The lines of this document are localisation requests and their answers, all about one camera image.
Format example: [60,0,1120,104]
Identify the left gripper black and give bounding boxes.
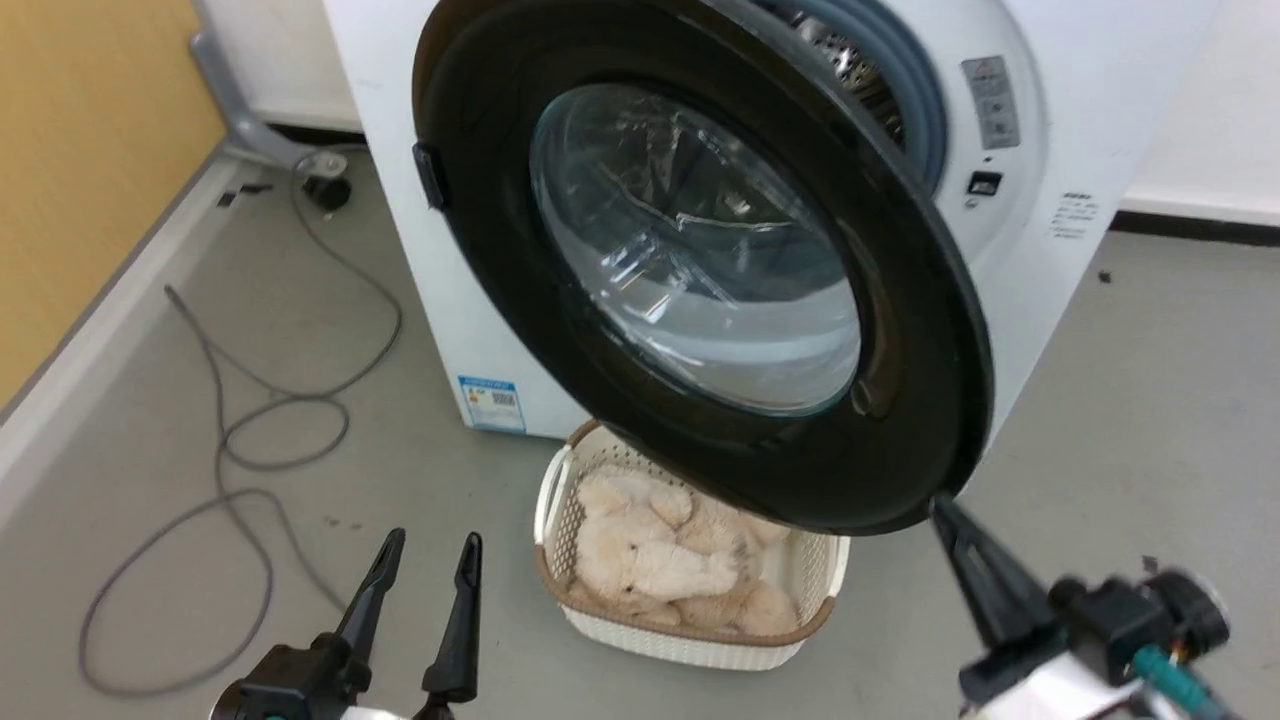
[212,528,484,720]

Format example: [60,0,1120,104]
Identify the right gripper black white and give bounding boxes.
[929,495,1232,720]

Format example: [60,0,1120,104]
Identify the black round glass washer door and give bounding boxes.
[412,0,996,536]

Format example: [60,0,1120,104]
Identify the grey-blue rubber door gasket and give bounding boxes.
[760,0,949,196]

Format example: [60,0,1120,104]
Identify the white front-load washing machine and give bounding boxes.
[322,0,1226,446]

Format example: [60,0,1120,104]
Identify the blue energy label sticker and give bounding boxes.
[457,375,528,434]

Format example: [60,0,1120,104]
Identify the beige plush teddy bear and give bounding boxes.
[573,468,801,638]

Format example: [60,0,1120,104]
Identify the white woven laundry basket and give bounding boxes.
[533,420,851,672]

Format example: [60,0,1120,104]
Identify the small black round floor object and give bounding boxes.
[303,175,353,213]

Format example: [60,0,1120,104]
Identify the grey warning label sticker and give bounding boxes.
[961,55,1022,151]

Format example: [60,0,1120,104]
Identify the steel washer drum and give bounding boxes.
[790,8,907,143]

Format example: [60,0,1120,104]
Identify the thick grey power cable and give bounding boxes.
[78,150,404,698]

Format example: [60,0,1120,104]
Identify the green right gripper cable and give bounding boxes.
[1133,645,1237,720]

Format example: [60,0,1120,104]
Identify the thin grey cable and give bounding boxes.
[165,285,346,611]

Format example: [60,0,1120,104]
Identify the grey drain hose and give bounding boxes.
[190,0,347,171]

